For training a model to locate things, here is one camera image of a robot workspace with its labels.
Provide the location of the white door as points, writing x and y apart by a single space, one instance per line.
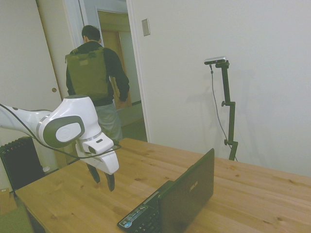
22 48

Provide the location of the grey wall switch plate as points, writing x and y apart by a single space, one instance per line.
145 27

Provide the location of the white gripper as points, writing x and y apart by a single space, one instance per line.
107 162

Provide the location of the small cardboard box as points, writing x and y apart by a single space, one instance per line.
6 201

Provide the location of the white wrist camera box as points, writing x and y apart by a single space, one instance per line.
99 143

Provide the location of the wooden door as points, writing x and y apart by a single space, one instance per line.
111 24

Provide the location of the person in black hoodie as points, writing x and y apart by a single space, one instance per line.
91 34

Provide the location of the grey stereo camera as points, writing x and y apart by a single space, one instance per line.
215 60

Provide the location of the black Asus laptop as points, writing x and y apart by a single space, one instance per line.
184 194

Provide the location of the olive green backpack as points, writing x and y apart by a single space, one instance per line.
87 75

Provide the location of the black oil radiator heater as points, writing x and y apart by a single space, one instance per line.
22 162

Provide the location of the green upholstered seat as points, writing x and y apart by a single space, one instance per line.
12 222

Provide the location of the black camera stand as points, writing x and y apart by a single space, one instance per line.
232 121

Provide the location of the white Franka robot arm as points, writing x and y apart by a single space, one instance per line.
73 109

